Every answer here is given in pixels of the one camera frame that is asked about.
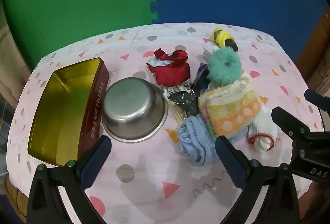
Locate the white sock with red trim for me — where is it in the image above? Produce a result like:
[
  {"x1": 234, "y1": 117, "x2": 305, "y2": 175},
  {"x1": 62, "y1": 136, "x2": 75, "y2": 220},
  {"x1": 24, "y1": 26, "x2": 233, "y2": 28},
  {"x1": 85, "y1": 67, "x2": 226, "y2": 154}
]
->
[{"x1": 246, "y1": 107, "x2": 280, "y2": 153}]

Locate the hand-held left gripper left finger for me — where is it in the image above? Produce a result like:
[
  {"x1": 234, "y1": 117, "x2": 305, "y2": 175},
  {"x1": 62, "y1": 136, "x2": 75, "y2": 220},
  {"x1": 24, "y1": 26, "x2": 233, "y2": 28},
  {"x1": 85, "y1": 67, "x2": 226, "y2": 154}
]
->
[{"x1": 27, "y1": 135, "x2": 112, "y2": 224}]

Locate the steel bowl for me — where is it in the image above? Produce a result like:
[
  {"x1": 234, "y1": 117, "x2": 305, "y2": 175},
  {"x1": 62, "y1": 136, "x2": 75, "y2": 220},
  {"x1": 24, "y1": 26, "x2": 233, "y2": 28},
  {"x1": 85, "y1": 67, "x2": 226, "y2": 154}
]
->
[{"x1": 101, "y1": 77, "x2": 169, "y2": 142}]

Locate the pink patterned tablecloth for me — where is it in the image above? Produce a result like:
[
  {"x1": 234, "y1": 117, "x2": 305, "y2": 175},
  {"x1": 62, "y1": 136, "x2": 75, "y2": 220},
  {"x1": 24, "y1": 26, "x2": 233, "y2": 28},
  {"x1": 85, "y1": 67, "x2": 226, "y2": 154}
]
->
[{"x1": 6, "y1": 22, "x2": 323, "y2": 224}]

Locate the brown wooden furniture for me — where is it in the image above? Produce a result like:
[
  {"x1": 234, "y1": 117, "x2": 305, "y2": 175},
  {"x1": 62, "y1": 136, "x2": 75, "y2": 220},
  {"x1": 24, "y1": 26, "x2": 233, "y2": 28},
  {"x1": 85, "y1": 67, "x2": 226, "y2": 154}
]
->
[{"x1": 294, "y1": 5, "x2": 330, "y2": 95}]

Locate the teal fluffy scrunchie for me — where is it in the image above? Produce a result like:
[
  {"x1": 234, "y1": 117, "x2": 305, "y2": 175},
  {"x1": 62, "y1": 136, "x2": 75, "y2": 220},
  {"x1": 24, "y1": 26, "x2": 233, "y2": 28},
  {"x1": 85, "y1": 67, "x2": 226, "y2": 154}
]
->
[{"x1": 207, "y1": 48, "x2": 242, "y2": 84}]

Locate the yellow striped plush toy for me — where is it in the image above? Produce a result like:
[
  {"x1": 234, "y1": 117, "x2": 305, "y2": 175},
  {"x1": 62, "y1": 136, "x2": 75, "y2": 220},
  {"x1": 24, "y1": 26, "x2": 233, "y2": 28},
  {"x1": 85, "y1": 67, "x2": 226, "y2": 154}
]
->
[{"x1": 211, "y1": 28, "x2": 239, "y2": 52}]

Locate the orange yellow striped towel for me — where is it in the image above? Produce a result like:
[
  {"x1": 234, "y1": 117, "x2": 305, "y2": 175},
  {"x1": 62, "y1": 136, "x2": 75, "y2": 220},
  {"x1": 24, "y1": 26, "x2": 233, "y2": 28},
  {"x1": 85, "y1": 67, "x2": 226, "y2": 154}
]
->
[{"x1": 198, "y1": 72, "x2": 262, "y2": 139}]

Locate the dark blue cloth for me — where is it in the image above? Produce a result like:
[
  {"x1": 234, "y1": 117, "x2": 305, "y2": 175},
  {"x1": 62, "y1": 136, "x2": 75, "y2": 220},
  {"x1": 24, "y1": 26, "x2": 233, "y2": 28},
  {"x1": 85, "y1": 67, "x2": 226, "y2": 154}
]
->
[{"x1": 0, "y1": 193, "x2": 26, "y2": 224}]

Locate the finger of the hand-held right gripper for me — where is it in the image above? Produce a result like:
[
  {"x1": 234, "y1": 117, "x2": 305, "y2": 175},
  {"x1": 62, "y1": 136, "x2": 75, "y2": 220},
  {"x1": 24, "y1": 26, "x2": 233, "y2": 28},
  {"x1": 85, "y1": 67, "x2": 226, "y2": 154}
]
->
[
  {"x1": 304, "y1": 90, "x2": 330, "y2": 111},
  {"x1": 271, "y1": 107, "x2": 314, "y2": 137}
]

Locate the bag of wooden sticks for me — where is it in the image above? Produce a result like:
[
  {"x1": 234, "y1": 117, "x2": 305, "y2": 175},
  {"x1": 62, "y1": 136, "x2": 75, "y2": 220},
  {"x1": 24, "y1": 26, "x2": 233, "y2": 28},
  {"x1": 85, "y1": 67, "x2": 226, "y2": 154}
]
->
[{"x1": 161, "y1": 83, "x2": 196, "y2": 124}]

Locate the red tin box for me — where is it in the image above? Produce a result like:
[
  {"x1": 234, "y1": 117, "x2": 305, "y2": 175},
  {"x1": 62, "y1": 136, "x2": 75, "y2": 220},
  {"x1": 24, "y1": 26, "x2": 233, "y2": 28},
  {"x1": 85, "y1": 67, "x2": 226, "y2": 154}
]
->
[{"x1": 27, "y1": 57, "x2": 109, "y2": 168}]

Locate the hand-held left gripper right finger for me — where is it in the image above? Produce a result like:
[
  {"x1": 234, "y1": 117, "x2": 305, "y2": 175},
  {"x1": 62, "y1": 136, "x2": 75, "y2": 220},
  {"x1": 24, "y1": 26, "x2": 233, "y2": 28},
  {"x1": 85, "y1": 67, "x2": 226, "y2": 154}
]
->
[{"x1": 215, "y1": 135, "x2": 301, "y2": 224}]

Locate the black shiny packet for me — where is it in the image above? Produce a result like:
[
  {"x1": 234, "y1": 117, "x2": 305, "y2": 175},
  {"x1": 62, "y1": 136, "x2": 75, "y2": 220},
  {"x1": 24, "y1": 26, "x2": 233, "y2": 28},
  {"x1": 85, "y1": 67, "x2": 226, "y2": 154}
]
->
[{"x1": 167, "y1": 91, "x2": 200, "y2": 115}]

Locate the green foam mat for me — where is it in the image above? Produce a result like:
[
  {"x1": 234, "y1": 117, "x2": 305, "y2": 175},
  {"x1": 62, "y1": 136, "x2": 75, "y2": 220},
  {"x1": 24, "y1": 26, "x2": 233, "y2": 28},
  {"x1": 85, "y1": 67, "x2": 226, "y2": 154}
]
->
[{"x1": 2, "y1": 0, "x2": 158, "y2": 64}]

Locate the light blue towel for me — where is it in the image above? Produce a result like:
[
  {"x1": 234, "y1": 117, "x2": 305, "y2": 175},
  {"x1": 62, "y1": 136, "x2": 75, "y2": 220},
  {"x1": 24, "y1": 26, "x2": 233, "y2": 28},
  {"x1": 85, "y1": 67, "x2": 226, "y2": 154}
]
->
[{"x1": 176, "y1": 114, "x2": 219, "y2": 166}]

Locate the red satin cloth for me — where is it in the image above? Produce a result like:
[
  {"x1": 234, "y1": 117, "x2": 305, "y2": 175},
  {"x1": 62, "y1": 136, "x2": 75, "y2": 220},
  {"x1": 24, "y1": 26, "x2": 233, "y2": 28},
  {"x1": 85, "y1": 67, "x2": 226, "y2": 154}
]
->
[{"x1": 146, "y1": 49, "x2": 191, "y2": 86}]

